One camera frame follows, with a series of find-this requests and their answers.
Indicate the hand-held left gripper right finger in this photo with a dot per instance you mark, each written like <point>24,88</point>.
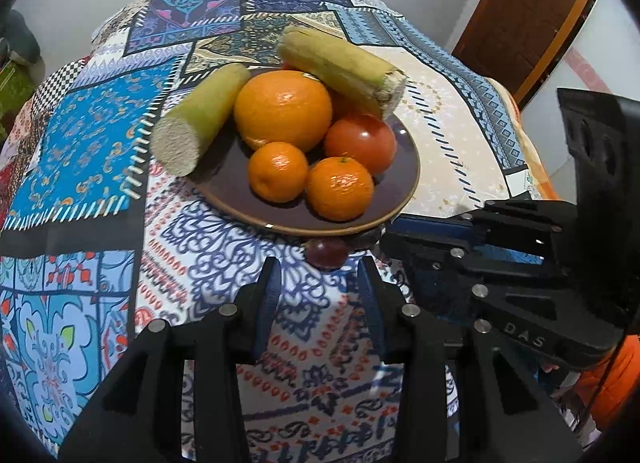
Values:
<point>373,309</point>

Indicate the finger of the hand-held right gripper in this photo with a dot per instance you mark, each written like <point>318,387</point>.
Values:
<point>525,228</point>
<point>530,308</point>

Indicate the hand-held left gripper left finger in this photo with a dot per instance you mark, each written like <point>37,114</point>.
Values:
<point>265,304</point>

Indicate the small dark red fruit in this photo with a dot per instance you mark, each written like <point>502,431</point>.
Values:
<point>327,253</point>

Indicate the brown ceramic plate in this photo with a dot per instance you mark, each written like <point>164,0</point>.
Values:
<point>235,195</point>

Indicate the small mandarin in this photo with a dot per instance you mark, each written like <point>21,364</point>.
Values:
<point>340,189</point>
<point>278,172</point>

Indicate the red tomato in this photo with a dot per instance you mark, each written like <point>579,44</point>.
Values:
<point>285,65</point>
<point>361,144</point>

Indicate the brown wooden door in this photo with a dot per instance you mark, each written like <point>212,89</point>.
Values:
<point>525,8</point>

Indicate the plain large orange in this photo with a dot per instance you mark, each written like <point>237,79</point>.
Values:
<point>282,110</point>

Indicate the patchwork printed blanket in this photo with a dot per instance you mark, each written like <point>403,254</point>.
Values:
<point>90,153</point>

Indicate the green patterned box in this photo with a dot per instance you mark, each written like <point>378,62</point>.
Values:
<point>10,98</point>

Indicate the grey-green cushion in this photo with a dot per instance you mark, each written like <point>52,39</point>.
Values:
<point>20,38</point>

